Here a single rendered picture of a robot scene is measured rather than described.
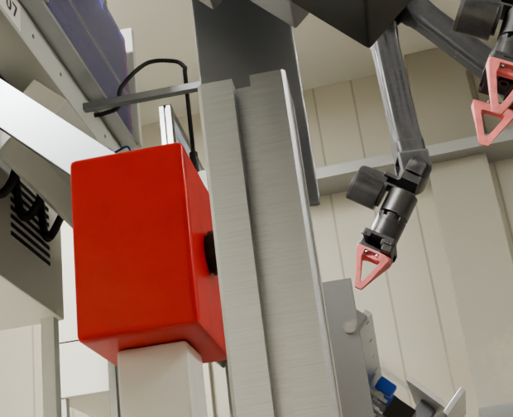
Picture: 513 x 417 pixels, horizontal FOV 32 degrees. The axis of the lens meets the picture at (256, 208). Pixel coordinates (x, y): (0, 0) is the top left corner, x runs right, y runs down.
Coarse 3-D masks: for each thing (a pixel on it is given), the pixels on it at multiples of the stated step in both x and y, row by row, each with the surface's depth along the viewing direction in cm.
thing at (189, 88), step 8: (168, 88) 176; (176, 88) 175; (184, 88) 175; (192, 88) 175; (120, 96) 177; (128, 96) 176; (136, 96) 176; (144, 96) 176; (152, 96) 175; (160, 96) 176; (168, 96) 176; (88, 104) 177; (96, 104) 177; (104, 104) 176; (112, 104) 176; (120, 104) 177; (128, 104) 177; (88, 112) 178
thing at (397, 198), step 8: (384, 192) 168; (392, 192) 167; (400, 192) 166; (408, 192) 166; (376, 200) 167; (384, 200) 168; (392, 200) 166; (400, 200) 165; (408, 200) 166; (416, 200) 167; (384, 208) 166; (392, 208) 165; (400, 208) 165; (408, 208) 166; (400, 216) 165; (408, 216) 166
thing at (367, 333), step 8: (368, 312) 113; (368, 320) 114; (368, 328) 117; (368, 336) 120; (368, 344) 123; (376, 344) 129; (368, 352) 127; (376, 352) 133; (368, 360) 130; (376, 360) 137; (368, 368) 135; (376, 368) 141; (368, 376) 139; (376, 376) 147; (376, 392) 157; (376, 400) 163; (376, 408) 169
